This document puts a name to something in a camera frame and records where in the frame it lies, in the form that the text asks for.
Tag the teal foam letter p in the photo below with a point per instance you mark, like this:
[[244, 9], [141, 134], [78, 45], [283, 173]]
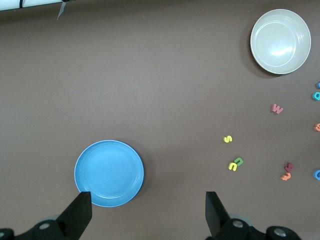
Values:
[[314, 96]]

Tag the pink foam letter w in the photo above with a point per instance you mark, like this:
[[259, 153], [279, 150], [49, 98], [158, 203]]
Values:
[[277, 109]]

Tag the yellow foam letter u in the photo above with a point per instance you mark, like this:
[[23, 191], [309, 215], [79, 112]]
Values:
[[232, 168]]

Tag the beige plate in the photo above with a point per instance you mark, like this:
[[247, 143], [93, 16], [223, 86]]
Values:
[[280, 41]]

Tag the orange foam letter e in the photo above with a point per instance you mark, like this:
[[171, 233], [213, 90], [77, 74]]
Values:
[[317, 127]]

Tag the blue plate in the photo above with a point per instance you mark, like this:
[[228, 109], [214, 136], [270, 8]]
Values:
[[109, 172]]

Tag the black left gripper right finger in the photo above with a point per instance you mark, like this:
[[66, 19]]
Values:
[[215, 215]]

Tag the grey tape piece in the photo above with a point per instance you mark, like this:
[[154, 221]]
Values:
[[61, 10]]

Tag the white table edge strip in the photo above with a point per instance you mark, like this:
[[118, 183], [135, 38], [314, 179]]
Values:
[[37, 3]]

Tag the blue foam letter D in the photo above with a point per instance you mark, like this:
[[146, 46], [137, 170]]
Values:
[[315, 174]]

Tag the orange foam letter t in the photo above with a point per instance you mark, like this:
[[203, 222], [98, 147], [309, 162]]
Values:
[[286, 176]]

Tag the brown table cover sheet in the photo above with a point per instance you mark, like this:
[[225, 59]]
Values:
[[150, 100]]

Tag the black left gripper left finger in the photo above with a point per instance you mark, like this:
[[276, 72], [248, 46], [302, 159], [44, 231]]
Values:
[[77, 215]]

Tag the green foam letter n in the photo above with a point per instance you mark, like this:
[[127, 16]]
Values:
[[240, 162]]

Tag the yellow foam letter s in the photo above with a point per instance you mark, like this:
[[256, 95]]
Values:
[[227, 139]]

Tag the dark red foam letter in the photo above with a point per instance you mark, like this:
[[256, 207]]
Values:
[[289, 167]]

